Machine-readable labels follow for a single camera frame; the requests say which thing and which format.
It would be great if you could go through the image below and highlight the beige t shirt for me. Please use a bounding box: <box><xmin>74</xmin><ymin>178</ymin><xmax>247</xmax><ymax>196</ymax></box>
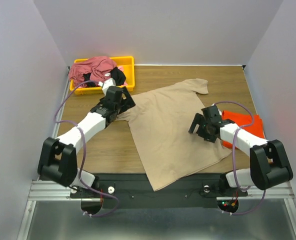
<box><xmin>117</xmin><ymin>78</ymin><xmax>231</xmax><ymax>191</ymax></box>

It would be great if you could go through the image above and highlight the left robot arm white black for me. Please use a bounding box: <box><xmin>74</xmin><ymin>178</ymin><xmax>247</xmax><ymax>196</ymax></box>
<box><xmin>37</xmin><ymin>86</ymin><xmax>136</xmax><ymax>197</ymax></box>

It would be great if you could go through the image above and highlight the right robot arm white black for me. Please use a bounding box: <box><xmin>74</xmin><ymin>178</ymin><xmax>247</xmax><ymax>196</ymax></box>
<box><xmin>188</xmin><ymin>105</ymin><xmax>294</xmax><ymax>195</ymax></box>

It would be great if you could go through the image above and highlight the black t shirt in bin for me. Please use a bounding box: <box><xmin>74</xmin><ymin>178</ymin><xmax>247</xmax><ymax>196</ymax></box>
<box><xmin>83</xmin><ymin>67</ymin><xmax>127</xmax><ymax>88</ymax></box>

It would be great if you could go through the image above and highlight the pink t shirt in bin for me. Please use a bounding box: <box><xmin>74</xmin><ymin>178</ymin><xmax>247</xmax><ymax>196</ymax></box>
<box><xmin>68</xmin><ymin>56</ymin><xmax>117</xmax><ymax>87</ymax></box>

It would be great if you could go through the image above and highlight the orange folded t shirt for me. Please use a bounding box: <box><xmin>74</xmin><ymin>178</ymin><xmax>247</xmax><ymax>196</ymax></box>
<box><xmin>222</xmin><ymin>110</ymin><xmax>268</xmax><ymax>155</ymax></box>

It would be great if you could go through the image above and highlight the yellow plastic bin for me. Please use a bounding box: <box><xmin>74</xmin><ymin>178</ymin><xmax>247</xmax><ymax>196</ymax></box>
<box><xmin>68</xmin><ymin>56</ymin><xmax>135</xmax><ymax>95</ymax></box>

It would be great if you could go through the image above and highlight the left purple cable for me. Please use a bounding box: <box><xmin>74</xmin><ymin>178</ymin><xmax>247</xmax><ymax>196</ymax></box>
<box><xmin>53</xmin><ymin>80</ymin><xmax>121</xmax><ymax>218</ymax></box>

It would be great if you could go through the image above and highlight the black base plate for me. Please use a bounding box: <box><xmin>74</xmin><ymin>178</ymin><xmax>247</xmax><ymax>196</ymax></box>
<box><xmin>39</xmin><ymin>172</ymin><xmax>256</xmax><ymax>210</ymax></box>

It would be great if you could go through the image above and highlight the aluminium frame rail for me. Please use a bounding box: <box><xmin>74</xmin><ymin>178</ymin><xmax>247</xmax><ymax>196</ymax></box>
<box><xmin>16</xmin><ymin>66</ymin><xmax>109</xmax><ymax>240</ymax></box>

